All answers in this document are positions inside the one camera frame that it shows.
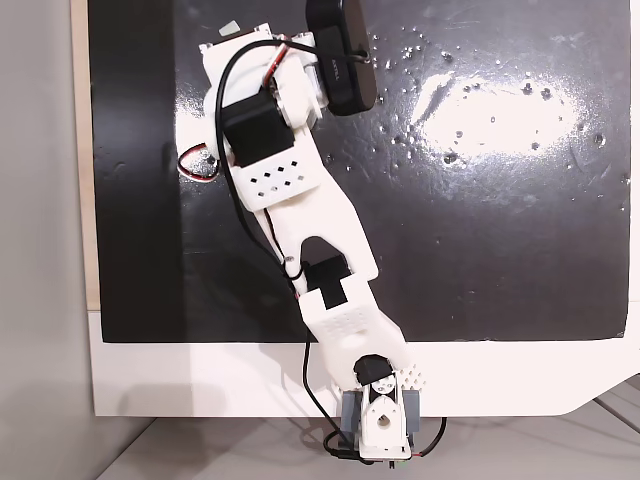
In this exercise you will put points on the stainless steel cup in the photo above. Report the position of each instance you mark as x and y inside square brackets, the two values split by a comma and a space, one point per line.
[230, 28]

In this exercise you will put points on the wooden strip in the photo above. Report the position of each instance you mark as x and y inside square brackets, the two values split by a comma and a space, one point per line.
[82, 150]

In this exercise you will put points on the black table mat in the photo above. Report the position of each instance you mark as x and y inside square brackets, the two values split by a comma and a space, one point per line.
[475, 225]

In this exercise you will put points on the white board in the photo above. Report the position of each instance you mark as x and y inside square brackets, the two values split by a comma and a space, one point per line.
[200, 375]

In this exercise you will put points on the black oval camera box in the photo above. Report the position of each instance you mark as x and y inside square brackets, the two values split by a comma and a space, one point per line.
[345, 60]

